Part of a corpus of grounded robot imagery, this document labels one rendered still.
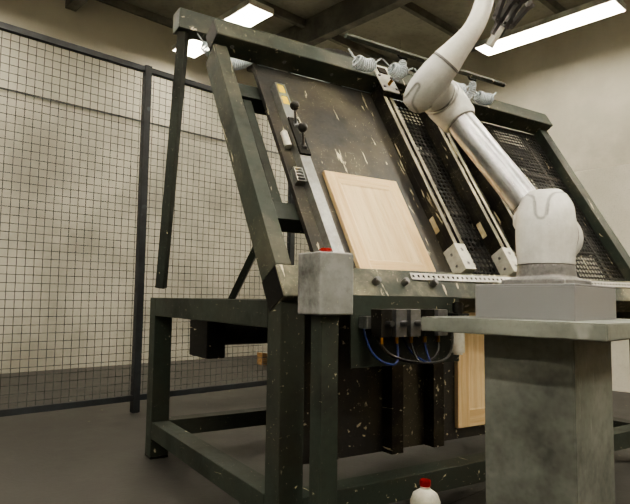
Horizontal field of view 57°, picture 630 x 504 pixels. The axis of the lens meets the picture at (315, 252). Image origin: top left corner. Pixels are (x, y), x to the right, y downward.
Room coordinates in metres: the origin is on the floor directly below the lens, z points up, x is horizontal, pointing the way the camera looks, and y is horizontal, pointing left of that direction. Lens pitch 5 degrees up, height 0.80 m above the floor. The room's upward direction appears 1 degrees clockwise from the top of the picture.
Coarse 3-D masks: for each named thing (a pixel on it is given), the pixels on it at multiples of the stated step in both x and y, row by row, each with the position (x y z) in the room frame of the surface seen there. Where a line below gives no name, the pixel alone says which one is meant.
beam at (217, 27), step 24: (216, 24) 2.30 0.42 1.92; (240, 48) 2.36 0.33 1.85; (264, 48) 2.39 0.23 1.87; (288, 48) 2.46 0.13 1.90; (312, 48) 2.56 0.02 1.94; (312, 72) 2.58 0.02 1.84; (336, 72) 2.62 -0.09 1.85; (360, 72) 2.66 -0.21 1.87; (480, 120) 3.22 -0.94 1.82; (504, 120) 3.27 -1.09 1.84; (528, 120) 3.34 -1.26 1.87
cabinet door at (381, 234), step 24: (336, 192) 2.21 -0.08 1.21; (360, 192) 2.29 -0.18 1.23; (384, 192) 2.37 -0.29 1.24; (360, 216) 2.21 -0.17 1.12; (384, 216) 2.28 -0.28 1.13; (408, 216) 2.36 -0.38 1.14; (360, 240) 2.13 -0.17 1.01; (384, 240) 2.20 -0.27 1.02; (408, 240) 2.27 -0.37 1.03; (360, 264) 2.06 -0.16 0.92; (384, 264) 2.12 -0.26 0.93; (408, 264) 2.19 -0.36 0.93; (432, 264) 2.26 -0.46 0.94
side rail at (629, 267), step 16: (544, 144) 3.41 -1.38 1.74; (560, 160) 3.33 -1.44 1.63; (560, 176) 3.32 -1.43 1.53; (576, 176) 3.31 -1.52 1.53; (576, 192) 3.24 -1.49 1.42; (592, 208) 3.18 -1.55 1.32; (592, 224) 3.16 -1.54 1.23; (608, 224) 3.16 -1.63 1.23; (608, 240) 3.09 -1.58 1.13; (624, 256) 3.04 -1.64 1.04; (624, 272) 3.02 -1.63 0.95
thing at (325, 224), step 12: (276, 84) 2.38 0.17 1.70; (276, 96) 2.36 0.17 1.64; (288, 96) 2.37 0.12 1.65; (288, 108) 2.32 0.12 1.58; (288, 132) 2.27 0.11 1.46; (300, 156) 2.19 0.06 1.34; (312, 168) 2.19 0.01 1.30; (312, 180) 2.15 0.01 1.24; (312, 192) 2.11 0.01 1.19; (312, 204) 2.11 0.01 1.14; (324, 204) 2.11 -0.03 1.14; (324, 216) 2.07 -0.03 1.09; (324, 228) 2.04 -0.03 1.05; (324, 240) 2.04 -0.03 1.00; (336, 240) 2.03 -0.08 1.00
